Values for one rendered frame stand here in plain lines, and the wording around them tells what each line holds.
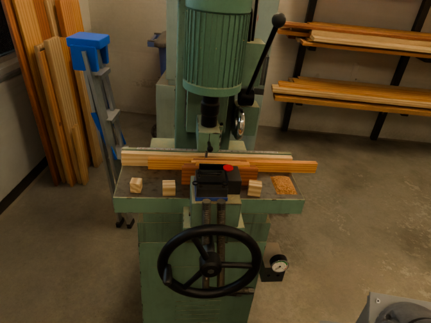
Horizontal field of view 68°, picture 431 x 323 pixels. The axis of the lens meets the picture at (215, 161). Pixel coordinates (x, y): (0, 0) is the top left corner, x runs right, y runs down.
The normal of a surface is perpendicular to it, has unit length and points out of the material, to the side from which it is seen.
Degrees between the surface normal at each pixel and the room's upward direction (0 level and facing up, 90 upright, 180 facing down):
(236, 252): 90
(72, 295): 0
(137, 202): 90
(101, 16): 90
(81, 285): 0
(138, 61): 90
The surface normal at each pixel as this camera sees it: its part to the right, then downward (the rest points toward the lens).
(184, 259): 0.09, 0.54
